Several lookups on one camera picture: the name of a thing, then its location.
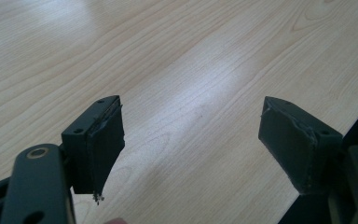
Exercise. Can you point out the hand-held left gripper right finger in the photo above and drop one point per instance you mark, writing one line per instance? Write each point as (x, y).
(292, 146)

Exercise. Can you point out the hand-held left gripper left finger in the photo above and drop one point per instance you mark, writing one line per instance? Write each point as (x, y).
(84, 155)

